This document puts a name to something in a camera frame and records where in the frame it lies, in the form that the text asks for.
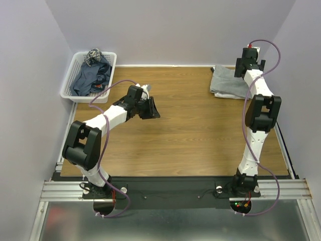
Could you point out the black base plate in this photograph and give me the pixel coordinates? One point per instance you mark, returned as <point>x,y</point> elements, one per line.
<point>198,192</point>

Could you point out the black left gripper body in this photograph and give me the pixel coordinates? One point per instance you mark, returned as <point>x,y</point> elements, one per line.
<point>141,107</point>

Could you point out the folded white tank top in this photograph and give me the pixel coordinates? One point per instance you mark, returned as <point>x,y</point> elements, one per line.
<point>225,95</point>

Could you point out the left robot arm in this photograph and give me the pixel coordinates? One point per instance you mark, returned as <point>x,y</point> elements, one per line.
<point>82,146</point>

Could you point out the white plastic laundry basket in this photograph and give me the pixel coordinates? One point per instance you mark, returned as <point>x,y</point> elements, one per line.
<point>75,68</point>

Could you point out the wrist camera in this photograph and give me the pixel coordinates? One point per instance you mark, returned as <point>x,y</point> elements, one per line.
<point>255,47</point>
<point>146,89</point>

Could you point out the grey tank top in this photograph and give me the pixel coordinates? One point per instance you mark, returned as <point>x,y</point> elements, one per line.
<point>230,82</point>

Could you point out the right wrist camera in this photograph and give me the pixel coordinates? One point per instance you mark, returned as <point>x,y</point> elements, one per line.
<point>255,47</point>

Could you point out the dark navy tank top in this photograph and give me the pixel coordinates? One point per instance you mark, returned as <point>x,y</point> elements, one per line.
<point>91,79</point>

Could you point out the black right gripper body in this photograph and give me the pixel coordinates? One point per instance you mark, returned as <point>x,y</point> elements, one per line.
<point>238,69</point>

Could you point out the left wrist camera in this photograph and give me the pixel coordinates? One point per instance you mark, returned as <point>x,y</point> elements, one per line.
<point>146,89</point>

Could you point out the aluminium frame rail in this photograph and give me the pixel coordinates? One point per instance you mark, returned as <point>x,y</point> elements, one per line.
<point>61,191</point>

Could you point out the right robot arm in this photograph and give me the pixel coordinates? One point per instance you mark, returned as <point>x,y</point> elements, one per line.
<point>257,119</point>

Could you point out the patterned navy garment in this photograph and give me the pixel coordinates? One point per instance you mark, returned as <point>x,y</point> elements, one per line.
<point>93,56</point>

